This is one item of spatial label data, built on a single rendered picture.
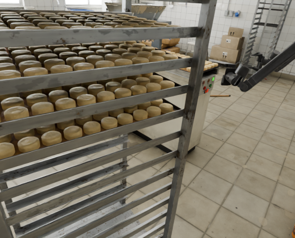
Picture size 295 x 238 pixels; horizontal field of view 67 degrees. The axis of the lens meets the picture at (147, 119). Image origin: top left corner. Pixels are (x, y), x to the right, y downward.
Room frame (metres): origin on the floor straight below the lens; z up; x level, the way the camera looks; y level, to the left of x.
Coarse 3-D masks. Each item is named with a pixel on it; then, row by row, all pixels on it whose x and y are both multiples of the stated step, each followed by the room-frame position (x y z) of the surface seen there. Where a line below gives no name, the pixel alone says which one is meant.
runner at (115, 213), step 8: (168, 184) 0.73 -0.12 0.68; (152, 192) 0.68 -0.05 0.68; (160, 192) 0.68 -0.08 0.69; (136, 200) 0.63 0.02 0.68; (144, 200) 0.63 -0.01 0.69; (120, 208) 0.59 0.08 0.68; (128, 208) 0.58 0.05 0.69; (104, 216) 0.53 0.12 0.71; (112, 216) 0.54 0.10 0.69; (88, 224) 0.49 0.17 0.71; (96, 224) 0.50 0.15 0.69; (72, 232) 0.46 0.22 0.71; (80, 232) 0.47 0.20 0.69
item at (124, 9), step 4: (124, 0) 1.05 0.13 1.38; (128, 0) 1.05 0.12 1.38; (124, 4) 1.05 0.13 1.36; (128, 4) 1.05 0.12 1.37; (124, 8) 1.05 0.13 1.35; (128, 8) 1.05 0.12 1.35; (124, 144) 1.05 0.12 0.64; (120, 160) 1.07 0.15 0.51; (124, 160) 1.05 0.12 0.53; (124, 168) 1.06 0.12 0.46; (124, 180) 1.06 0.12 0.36; (124, 200) 1.06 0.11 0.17
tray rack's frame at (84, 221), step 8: (0, 184) 0.68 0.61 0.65; (8, 200) 0.69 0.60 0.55; (0, 208) 0.35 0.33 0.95; (104, 208) 1.00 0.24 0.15; (112, 208) 1.01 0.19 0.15; (0, 216) 0.33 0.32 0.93; (88, 216) 0.93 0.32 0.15; (96, 216) 0.94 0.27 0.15; (120, 216) 0.95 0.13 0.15; (128, 216) 0.95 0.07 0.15; (0, 224) 0.33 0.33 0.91; (16, 224) 0.69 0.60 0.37; (72, 224) 0.87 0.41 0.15; (80, 224) 0.87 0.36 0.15; (104, 224) 0.88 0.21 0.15; (112, 224) 0.89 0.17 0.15; (136, 224) 0.90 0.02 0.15; (0, 232) 0.33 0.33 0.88; (8, 232) 0.34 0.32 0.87; (56, 232) 0.81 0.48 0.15; (64, 232) 0.81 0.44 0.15; (88, 232) 0.82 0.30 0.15; (96, 232) 0.83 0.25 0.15; (120, 232) 0.84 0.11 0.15; (144, 232) 0.85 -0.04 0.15
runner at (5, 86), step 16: (144, 64) 0.60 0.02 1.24; (160, 64) 0.63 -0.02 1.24; (176, 64) 0.67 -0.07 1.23; (0, 80) 0.40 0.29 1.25; (16, 80) 0.42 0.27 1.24; (32, 80) 0.43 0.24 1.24; (48, 80) 0.45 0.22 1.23; (64, 80) 0.47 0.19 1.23; (80, 80) 0.49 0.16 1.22; (96, 80) 0.52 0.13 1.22
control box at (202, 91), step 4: (208, 76) 1.84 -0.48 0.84; (212, 76) 1.86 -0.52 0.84; (204, 80) 1.76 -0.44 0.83; (204, 84) 1.77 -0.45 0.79; (208, 84) 1.83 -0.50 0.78; (212, 84) 1.88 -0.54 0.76; (200, 88) 1.73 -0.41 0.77; (208, 88) 1.84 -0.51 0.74; (212, 88) 1.90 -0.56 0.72; (200, 92) 1.74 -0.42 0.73; (204, 92) 1.79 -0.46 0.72
